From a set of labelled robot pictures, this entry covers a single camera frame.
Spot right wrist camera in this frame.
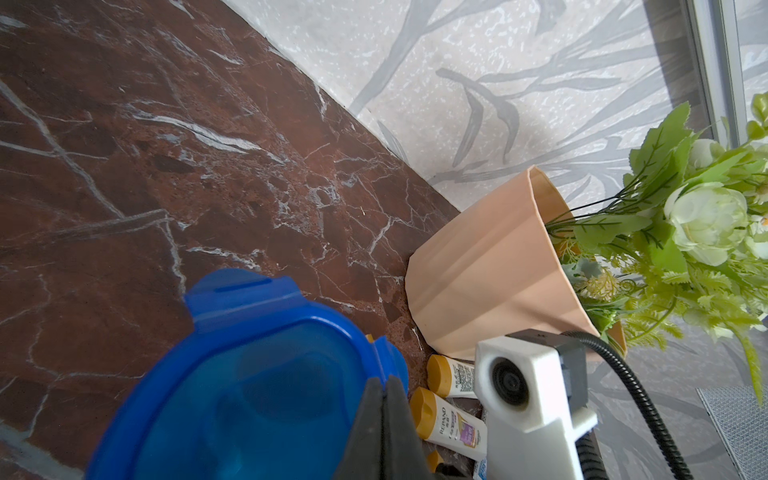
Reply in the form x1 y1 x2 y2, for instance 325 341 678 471
474 329 604 479

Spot beige flower pot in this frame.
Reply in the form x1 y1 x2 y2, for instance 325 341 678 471
404 167 598 361

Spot white yellow-capped lotion bottle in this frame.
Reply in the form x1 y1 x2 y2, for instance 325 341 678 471
427 354 477 399

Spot white wire mesh basket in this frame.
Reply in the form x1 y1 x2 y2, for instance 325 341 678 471
697 386 768 479

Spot green white artificial flowers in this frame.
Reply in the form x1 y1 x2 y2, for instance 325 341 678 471
545 93 767 398

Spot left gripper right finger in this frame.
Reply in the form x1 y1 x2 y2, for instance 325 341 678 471
382 376 432 480

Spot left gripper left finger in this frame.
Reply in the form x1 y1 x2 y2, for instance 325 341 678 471
333 378 384 480

